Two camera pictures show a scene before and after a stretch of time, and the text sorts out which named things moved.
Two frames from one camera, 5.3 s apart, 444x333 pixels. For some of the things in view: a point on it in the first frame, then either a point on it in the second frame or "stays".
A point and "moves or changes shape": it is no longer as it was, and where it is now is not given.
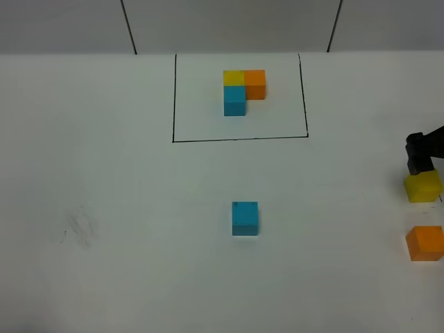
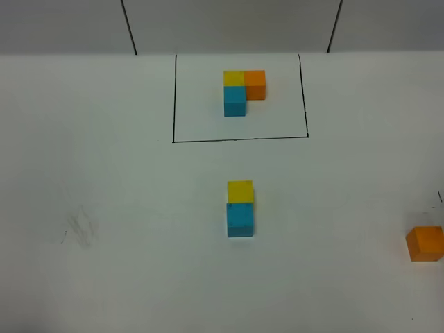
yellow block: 424,187 to 240,191
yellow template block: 232,78 stays
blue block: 245,218 moves or changes shape
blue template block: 234,97 stays
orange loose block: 425,243 stays
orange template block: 254,80 stays
